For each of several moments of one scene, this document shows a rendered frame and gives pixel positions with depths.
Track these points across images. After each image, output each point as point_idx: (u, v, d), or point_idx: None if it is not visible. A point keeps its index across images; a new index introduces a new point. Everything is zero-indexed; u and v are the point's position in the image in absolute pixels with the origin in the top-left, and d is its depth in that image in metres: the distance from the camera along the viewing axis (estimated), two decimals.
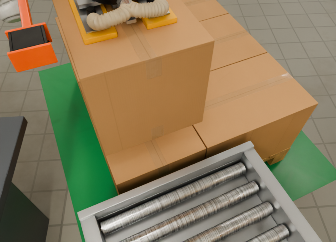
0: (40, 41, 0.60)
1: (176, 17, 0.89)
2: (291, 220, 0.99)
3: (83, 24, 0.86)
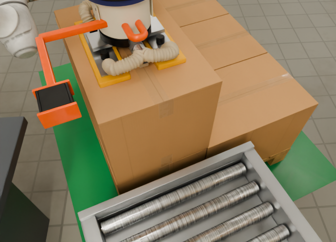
0: (66, 101, 0.65)
1: (185, 57, 0.94)
2: (291, 220, 0.99)
3: (97, 66, 0.90)
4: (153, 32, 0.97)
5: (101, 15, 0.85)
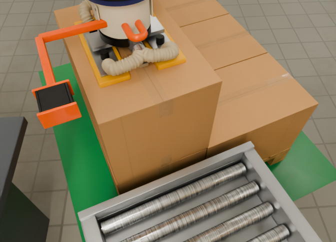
0: (66, 101, 0.65)
1: (185, 57, 0.94)
2: (291, 220, 0.99)
3: (97, 66, 0.90)
4: (153, 32, 0.97)
5: (101, 15, 0.85)
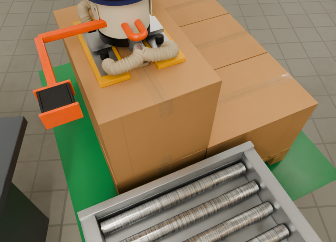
0: (68, 101, 0.64)
1: (185, 56, 0.94)
2: (291, 220, 0.99)
3: (97, 67, 0.90)
4: (153, 31, 0.97)
5: (101, 15, 0.84)
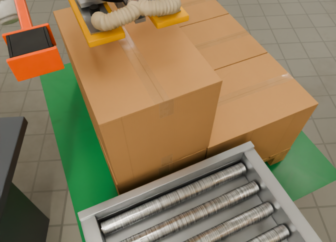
0: (43, 45, 0.52)
1: (187, 14, 0.81)
2: (291, 220, 0.99)
3: (86, 24, 0.78)
4: None
5: None
